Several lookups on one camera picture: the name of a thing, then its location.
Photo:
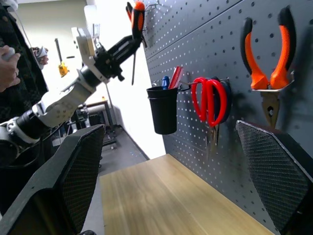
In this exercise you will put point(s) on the person's hand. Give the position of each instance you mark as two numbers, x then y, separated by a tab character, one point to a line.
40	57

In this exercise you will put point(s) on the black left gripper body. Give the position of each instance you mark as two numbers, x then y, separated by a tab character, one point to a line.
106	63

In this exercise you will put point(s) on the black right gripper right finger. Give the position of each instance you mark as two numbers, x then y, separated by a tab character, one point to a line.
281	176

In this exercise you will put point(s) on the metal pegboard hook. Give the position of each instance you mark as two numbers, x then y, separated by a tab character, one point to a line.
188	83

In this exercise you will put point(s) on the black metal cart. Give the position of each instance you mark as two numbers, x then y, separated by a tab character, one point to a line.
97	107

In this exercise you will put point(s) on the metal pliers holder bracket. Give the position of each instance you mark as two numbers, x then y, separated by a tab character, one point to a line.
291	80

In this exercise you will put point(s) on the person's hand with ring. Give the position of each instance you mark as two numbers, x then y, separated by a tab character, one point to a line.
8	73

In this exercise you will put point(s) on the orange black needle-nose pliers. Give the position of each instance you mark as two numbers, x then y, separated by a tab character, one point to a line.
256	73

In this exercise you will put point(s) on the person in dark clothes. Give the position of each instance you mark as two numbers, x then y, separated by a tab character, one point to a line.
27	73

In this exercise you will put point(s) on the white handheld controller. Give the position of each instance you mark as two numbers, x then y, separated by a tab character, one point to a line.
8	54

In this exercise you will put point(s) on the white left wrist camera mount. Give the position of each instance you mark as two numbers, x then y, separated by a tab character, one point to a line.
83	44

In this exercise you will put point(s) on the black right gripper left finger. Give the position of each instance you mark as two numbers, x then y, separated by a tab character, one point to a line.
61	186

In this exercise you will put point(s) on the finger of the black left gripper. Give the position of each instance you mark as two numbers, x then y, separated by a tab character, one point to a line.
121	44
129	52

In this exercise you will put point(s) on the black plastic cup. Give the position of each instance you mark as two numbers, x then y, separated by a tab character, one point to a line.
162	110

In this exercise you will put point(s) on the metal screwdriver holder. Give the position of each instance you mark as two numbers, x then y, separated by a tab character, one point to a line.
152	6

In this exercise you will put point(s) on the grey metal pegboard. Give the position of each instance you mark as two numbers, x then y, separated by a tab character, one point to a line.
195	36

